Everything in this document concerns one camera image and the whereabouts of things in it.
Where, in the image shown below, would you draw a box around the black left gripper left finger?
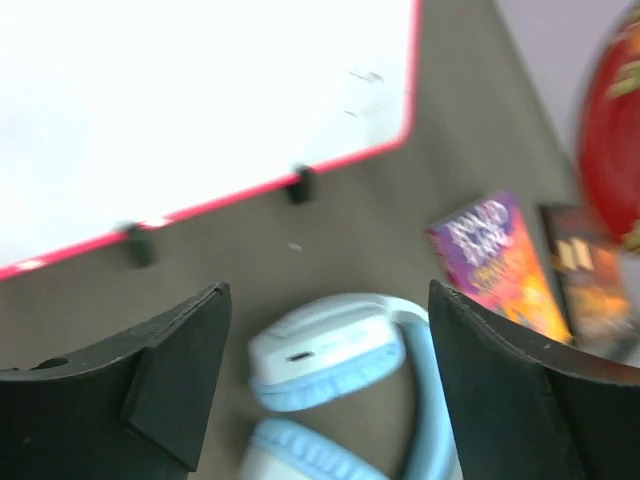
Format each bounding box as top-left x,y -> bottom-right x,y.
1,283 -> 231,479

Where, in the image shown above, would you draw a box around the black whiteboard stand foot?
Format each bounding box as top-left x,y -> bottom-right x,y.
286,166 -> 316,205
118,223 -> 159,269

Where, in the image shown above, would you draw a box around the black whiteboard stand foot left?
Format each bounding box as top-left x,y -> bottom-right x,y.
118,223 -> 159,269

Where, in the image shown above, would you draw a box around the pink framed whiteboard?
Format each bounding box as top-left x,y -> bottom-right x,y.
1,1 -> 422,278

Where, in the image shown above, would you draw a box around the light blue headphones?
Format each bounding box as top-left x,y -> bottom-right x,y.
239,293 -> 457,480

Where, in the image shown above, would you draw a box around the purple Roald Dahl book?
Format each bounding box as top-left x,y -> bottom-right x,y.
426,191 -> 572,344

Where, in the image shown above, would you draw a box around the dark brown book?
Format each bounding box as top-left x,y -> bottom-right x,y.
540,203 -> 639,346

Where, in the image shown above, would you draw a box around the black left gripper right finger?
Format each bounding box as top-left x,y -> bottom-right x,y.
428,280 -> 639,480

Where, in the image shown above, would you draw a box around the red floral plate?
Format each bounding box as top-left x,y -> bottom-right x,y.
576,2 -> 639,254

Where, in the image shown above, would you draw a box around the black whiteboard stand foot right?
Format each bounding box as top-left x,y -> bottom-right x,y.
286,166 -> 316,205

